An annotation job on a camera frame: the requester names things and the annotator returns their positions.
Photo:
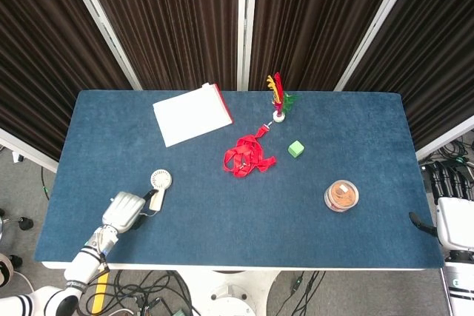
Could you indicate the white partition post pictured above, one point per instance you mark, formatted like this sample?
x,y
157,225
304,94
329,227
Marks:
x,y
377,23
100,23
247,23

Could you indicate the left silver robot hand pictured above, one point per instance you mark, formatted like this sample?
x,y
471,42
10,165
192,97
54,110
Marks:
x,y
122,210

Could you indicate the dark brown curtain panel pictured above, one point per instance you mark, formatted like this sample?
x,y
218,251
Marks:
x,y
37,53
437,53
314,16
166,23

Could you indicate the blue table cloth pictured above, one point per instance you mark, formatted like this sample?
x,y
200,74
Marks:
x,y
240,220

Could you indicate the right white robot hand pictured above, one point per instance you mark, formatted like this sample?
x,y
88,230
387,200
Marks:
x,y
457,220

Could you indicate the white pouch with red edge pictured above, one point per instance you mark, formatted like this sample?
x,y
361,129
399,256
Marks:
x,y
190,116

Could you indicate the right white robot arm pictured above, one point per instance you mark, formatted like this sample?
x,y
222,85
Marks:
x,y
461,286

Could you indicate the clear jar of rubber bands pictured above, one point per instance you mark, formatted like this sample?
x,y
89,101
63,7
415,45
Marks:
x,y
341,195

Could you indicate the black chair caster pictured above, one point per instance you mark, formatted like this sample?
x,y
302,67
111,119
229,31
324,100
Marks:
x,y
25,223

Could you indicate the white handheld fan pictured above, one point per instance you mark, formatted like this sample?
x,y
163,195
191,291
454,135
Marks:
x,y
161,179

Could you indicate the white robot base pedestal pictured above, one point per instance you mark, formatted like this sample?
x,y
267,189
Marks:
x,y
229,294

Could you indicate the green foam cube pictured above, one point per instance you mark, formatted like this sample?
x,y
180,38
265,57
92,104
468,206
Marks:
x,y
296,149

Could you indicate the feather shuttlecock with white base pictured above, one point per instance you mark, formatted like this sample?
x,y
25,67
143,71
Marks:
x,y
278,115

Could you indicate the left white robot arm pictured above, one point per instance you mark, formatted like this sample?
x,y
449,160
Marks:
x,y
85,268

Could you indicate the yellow bar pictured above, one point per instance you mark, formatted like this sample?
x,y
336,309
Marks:
x,y
99,294

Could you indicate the white partition foot rail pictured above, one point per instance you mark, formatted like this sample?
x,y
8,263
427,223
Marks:
x,y
26,148
444,137

